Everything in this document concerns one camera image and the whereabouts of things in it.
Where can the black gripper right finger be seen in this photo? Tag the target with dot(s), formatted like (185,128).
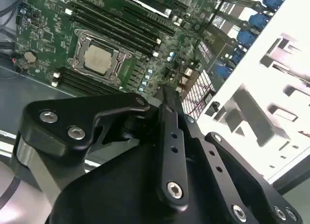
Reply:
(213,156)

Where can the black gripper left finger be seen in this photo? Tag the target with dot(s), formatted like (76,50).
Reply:
(60,112)

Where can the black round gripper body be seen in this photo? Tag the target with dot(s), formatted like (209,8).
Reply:
(116,197)

